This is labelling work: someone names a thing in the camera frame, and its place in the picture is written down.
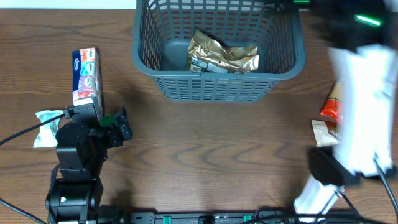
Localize colourful tissue multipack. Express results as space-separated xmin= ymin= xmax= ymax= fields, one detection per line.
xmin=72 ymin=47 xmax=103 ymax=119

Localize beige snack pouch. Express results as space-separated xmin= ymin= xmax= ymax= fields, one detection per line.
xmin=312 ymin=120 xmax=341 ymax=147

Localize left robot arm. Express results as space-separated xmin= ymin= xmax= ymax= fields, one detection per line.
xmin=45 ymin=103 xmax=132 ymax=223

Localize grey plastic basket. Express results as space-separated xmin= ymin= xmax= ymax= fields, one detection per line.
xmin=131 ymin=0 xmax=305 ymax=103

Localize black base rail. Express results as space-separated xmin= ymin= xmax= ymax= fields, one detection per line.
xmin=97 ymin=209 xmax=359 ymax=224

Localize green lid jar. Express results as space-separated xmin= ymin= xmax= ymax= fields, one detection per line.
xmin=99 ymin=115 xmax=118 ymax=127

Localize gold foil bag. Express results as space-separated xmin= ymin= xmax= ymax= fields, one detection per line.
xmin=185 ymin=30 xmax=259 ymax=73

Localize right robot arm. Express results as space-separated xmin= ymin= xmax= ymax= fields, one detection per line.
xmin=294 ymin=1 xmax=397 ymax=223

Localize white green tissue packet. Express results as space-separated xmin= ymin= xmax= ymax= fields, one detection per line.
xmin=33 ymin=110 xmax=63 ymax=148

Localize red spaghetti packet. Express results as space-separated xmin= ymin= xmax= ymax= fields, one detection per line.
xmin=320 ymin=80 xmax=343 ymax=122

